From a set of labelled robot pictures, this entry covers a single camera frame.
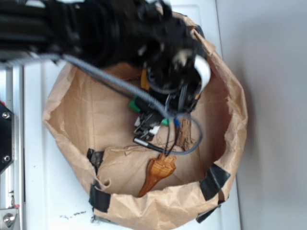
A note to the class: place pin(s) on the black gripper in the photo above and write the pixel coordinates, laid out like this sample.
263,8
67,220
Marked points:
176,68

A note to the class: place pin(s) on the green rectangular block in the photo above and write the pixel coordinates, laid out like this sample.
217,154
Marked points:
133,105

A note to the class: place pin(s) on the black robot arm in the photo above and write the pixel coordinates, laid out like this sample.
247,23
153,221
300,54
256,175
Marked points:
95,35

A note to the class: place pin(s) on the brown bark wood piece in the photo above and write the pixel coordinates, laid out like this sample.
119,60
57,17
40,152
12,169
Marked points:
184,134

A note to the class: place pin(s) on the yellow microfiber cloth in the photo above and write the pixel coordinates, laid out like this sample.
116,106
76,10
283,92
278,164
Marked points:
144,83

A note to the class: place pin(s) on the orange wooden conch shell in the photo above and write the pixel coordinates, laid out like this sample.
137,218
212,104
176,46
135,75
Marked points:
157,169

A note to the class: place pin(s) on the brown paper bag bin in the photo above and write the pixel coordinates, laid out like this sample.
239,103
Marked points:
93,128

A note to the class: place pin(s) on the white plastic tray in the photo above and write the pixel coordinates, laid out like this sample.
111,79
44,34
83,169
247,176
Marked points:
54,199

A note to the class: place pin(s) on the black mounting bracket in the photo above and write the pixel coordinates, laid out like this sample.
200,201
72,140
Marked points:
6,137

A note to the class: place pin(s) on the aluminium frame rail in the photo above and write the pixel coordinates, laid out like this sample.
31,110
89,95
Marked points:
12,201

